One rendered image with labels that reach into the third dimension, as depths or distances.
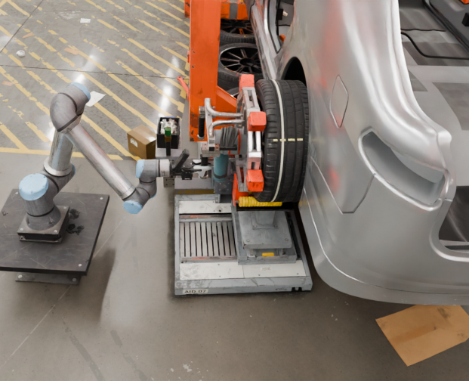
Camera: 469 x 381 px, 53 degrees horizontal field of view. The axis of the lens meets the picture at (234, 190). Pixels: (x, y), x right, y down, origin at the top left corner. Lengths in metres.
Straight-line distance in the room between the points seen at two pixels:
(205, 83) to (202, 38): 0.28
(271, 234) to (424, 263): 1.35
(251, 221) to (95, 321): 1.09
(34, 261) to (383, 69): 2.02
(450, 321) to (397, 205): 1.67
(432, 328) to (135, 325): 1.72
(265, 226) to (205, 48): 1.13
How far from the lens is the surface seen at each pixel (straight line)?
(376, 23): 1.81
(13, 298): 3.04
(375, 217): 1.64
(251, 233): 2.91
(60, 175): 2.74
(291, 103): 2.33
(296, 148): 2.27
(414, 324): 3.05
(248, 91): 2.47
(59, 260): 2.74
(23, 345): 2.85
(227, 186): 3.05
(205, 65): 2.77
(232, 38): 4.47
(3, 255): 2.86
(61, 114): 2.27
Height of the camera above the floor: 2.38
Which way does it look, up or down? 43 degrees down
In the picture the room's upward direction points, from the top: 6 degrees clockwise
